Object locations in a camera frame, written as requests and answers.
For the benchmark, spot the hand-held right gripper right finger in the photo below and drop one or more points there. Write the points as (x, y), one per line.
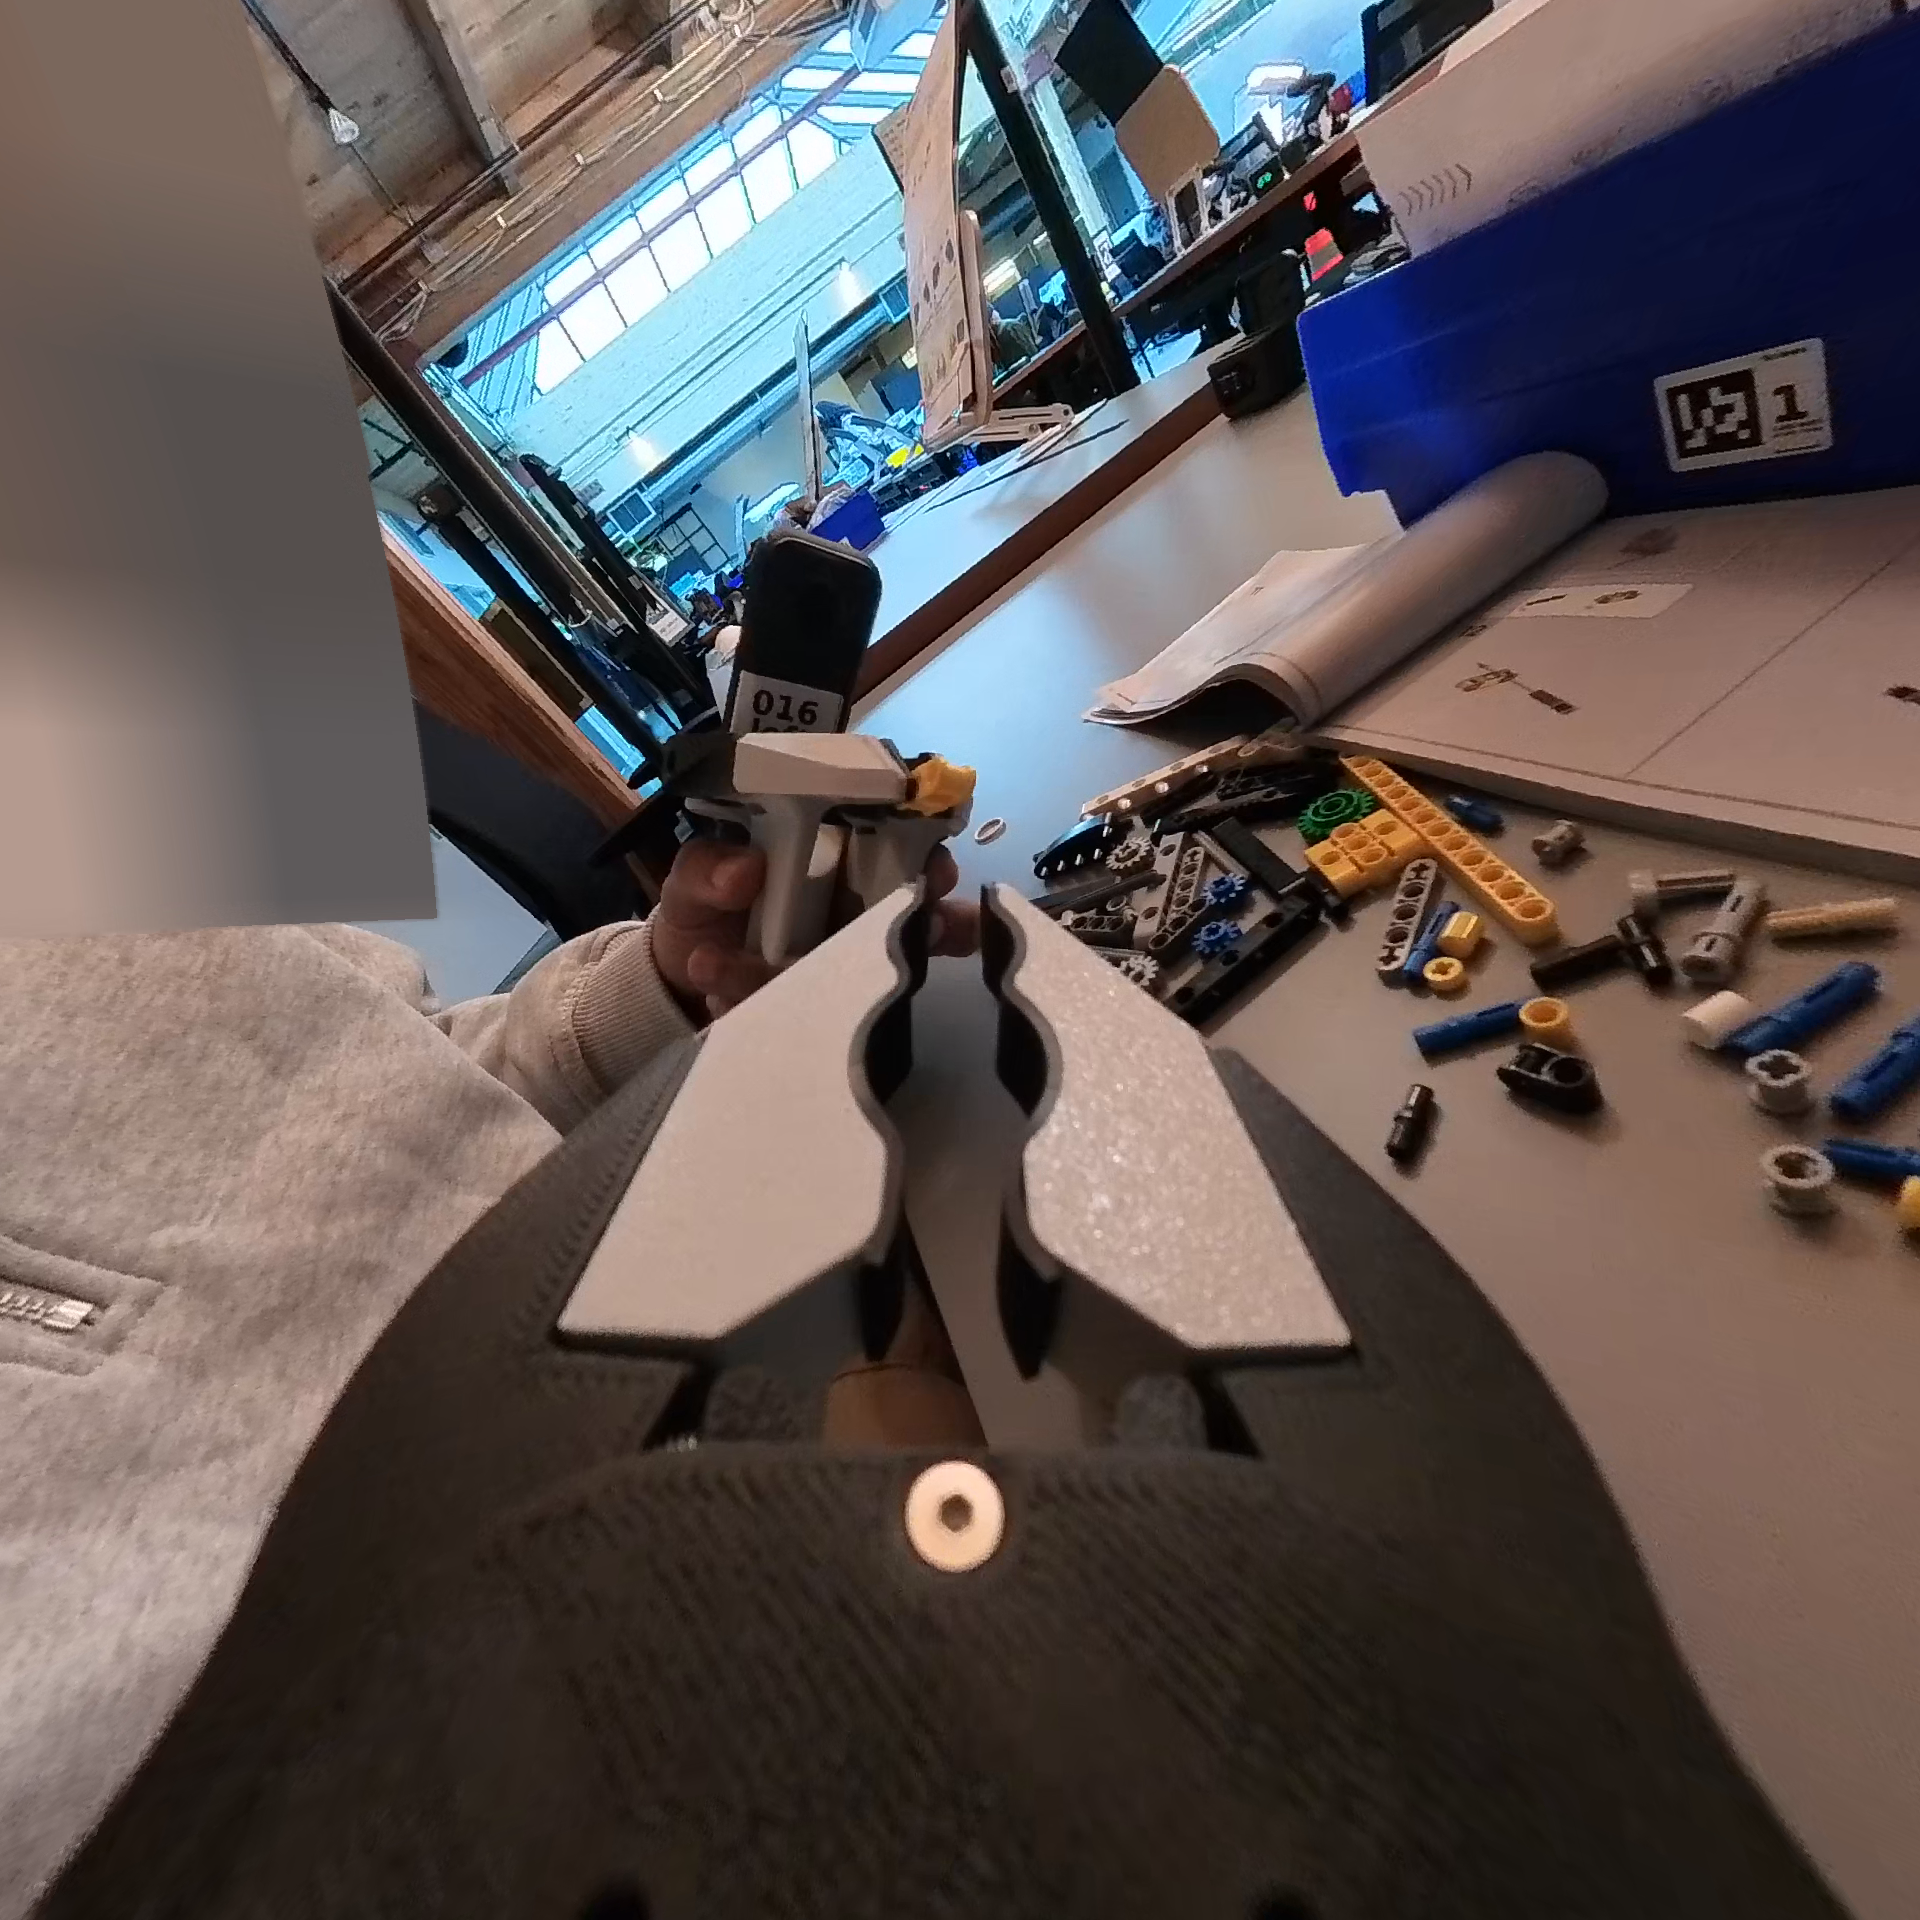
(1170, 1184)

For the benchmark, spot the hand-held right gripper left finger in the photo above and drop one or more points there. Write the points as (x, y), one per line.
(735, 1184)

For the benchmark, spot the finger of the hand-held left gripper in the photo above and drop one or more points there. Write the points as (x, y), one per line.
(900, 848)
(818, 768)

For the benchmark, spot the small yellow lego connector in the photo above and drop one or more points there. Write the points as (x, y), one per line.
(943, 781)

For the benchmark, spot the pile of lego pieces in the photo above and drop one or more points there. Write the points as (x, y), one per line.
(1453, 839)

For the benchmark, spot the person's left forearm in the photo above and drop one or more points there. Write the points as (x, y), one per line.
(585, 1020)

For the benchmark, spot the person's left hand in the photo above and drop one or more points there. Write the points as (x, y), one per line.
(713, 931)

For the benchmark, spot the small blue crate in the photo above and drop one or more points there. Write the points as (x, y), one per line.
(851, 521)

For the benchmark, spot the black office chair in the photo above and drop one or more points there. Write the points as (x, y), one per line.
(523, 839)

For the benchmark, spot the wooden partition board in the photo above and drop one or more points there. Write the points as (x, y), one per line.
(495, 675)

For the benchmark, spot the row of windows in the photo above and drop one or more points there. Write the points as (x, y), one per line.
(661, 241)

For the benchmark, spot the upright cardboard panel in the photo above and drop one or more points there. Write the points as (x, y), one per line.
(937, 225)

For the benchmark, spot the black steel column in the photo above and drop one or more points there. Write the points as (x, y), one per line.
(1050, 194)

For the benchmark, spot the small black box device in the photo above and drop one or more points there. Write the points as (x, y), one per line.
(1257, 376)

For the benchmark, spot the dark workbench with equipment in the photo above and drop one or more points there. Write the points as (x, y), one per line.
(1200, 255)

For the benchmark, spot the grey zip hoodie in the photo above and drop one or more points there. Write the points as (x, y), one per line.
(194, 1348)

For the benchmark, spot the black and white board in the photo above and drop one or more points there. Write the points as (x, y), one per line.
(1140, 90)

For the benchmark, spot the open instruction booklet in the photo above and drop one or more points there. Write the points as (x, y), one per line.
(1651, 675)

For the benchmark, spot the blue storage bin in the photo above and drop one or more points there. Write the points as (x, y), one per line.
(1499, 360)

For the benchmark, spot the white cardboard box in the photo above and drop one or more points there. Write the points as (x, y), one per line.
(1576, 119)

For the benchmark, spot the black metal frame bar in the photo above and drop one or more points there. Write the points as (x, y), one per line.
(511, 503)

